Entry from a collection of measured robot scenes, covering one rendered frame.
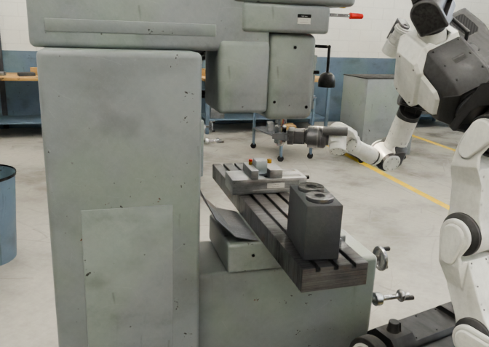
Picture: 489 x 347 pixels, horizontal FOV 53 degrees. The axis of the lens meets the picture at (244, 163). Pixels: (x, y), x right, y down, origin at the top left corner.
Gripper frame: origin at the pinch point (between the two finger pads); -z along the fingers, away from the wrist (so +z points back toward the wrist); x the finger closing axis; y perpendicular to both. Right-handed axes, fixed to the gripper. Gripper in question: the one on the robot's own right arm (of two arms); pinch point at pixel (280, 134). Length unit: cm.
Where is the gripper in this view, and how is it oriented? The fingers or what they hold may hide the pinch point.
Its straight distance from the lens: 197.6
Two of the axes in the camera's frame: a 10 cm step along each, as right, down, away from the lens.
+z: 9.9, 0.6, -1.4
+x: -1.5, 2.6, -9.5
